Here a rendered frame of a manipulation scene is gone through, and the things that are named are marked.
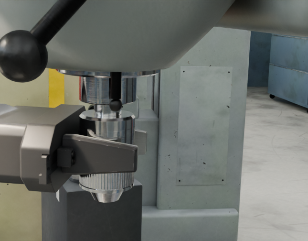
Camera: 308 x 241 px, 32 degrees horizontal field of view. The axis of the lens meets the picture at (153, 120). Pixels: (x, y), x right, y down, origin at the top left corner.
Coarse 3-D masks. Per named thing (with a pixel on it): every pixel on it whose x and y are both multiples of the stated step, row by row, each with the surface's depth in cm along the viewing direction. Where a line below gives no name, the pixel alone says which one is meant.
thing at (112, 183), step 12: (84, 132) 44; (96, 132) 43; (108, 132) 43; (120, 132) 44; (132, 132) 45; (132, 144) 45; (84, 180) 45; (96, 180) 44; (108, 180) 44; (120, 180) 44; (132, 180) 46; (96, 192) 44; (108, 192) 44
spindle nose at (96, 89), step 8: (80, 80) 44; (88, 80) 43; (96, 80) 42; (104, 80) 42; (128, 80) 43; (136, 80) 44; (80, 88) 44; (88, 88) 43; (96, 88) 43; (104, 88) 42; (128, 88) 43; (136, 88) 45; (80, 96) 44; (88, 96) 43; (96, 96) 43; (104, 96) 43; (128, 96) 43; (136, 96) 45; (96, 104) 43; (104, 104) 43
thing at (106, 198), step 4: (92, 192) 46; (120, 192) 46; (96, 196) 46; (100, 196) 45; (104, 196) 45; (108, 196) 45; (112, 196) 45; (116, 196) 46; (96, 200) 46; (100, 200) 46; (104, 200) 46; (108, 200) 46; (112, 200) 46; (116, 200) 46
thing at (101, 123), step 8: (88, 112) 45; (128, 112) 46; (80, 120) 44; (88, 120) 44; (96, 120) 43; (104, 120) 43; (112, 120) 43; (120, 120) 43; (128, 120) 44; (88, 128) 44; (96, 128) 43; (104, 128) 43; (112, 128) 43; (120, 128) 44; (128, 128) 44
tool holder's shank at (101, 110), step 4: (96, 108) 44; (100, 108) 44; (104, 108) 44; (108, 108) 44; (96, 112) 44; (100, 112) 44; (104, 112) 44; (108, 112) 44; (112, 112) 44; (116, 112) 44; (120, 112) 45
